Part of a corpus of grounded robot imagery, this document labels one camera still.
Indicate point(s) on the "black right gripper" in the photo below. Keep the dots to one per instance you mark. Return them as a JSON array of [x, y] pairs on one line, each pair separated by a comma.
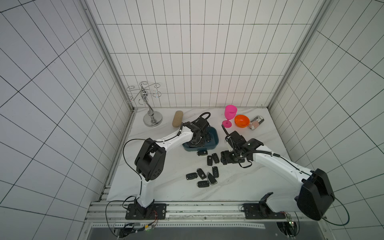
[[228, 157]]

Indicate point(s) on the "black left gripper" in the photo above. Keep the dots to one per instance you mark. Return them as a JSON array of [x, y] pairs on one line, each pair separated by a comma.
[[202, 139]]

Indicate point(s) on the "black car key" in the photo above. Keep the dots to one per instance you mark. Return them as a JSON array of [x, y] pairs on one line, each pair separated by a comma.
[[203, 184], [215, 158], [202, 153], [191, 176], [209, 160], [201, 174], [215, 172]]

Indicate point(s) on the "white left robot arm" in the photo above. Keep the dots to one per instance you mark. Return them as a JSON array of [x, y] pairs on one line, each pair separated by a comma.
[[150, 160]]

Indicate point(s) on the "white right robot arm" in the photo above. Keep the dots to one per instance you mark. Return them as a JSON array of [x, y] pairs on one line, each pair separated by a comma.
[[311, 192]]

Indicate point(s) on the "teal storage box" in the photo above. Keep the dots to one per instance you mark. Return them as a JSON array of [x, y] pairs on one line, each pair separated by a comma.
[[214, 141]]

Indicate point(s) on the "black car key top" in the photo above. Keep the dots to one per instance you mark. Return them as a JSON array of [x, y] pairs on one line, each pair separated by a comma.
[[202, 153]]

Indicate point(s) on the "silver edged smart key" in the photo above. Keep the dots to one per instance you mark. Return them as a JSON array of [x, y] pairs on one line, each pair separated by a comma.
[[212, 180]]

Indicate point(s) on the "beige glasses case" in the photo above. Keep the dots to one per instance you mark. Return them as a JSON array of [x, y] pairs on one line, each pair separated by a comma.
[[178, 118]]

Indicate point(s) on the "pink plastic goblet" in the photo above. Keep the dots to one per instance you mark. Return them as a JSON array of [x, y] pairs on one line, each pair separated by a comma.
[[230, 113]]

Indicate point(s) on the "orange plastic bowl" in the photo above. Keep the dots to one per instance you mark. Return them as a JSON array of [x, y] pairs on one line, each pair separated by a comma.
[[242, 121]]

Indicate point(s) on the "silver metal cup stand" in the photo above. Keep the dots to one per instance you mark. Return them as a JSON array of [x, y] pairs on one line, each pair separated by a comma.
[[143, 93]]

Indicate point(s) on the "striped drink can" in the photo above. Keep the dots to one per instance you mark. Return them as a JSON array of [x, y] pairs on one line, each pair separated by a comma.
[[255, 122]]

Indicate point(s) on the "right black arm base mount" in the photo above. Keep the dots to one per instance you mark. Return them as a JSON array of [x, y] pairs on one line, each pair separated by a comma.
[[259, 208]]

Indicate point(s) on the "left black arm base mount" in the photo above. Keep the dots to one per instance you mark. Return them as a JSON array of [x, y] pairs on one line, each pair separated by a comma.
[[145, 210]]

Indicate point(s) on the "aluminium mounting rail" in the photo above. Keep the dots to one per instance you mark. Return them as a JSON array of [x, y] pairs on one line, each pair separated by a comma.
[[189, 214]]

